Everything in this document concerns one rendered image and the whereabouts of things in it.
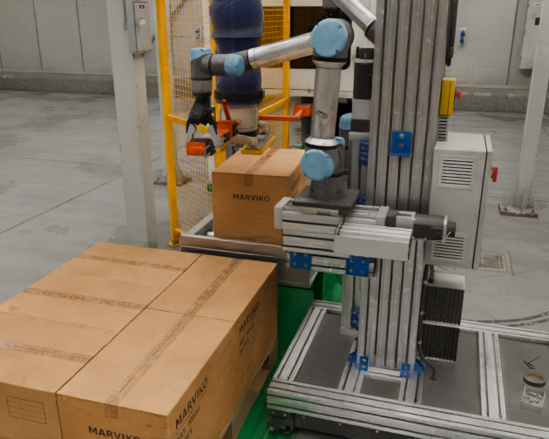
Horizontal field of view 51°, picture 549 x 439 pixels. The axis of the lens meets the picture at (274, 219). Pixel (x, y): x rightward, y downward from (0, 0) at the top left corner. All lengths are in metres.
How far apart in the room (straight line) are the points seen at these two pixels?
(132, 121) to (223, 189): 1.10
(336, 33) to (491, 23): 9.55
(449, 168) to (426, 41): 0.47
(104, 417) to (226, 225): 1.32
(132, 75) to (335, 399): 2.32
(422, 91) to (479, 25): 9.20
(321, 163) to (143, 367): 0.93
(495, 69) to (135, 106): 8.56
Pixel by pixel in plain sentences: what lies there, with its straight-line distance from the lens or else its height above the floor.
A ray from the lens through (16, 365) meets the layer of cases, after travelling 2.27.
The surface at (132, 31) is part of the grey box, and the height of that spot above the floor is 1.59.
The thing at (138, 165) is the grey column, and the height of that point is 0.77.
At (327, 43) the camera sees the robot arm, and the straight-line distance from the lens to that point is 1.95.
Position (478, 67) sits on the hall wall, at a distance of 11.46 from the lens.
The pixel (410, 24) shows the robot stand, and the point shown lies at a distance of 2.25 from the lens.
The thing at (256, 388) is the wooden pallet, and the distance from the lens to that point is 2.87.
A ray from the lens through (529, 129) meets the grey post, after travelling 5.51.
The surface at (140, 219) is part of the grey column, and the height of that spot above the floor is 0.39.
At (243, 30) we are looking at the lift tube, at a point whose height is 1.63.
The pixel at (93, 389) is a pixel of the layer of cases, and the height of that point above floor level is 0.54.
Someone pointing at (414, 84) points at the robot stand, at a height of 1.45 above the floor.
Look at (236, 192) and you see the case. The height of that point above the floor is 0.85.
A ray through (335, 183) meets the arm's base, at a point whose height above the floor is 1.10.
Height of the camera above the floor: 1.70
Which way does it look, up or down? 20 degrees down
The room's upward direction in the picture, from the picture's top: straight up
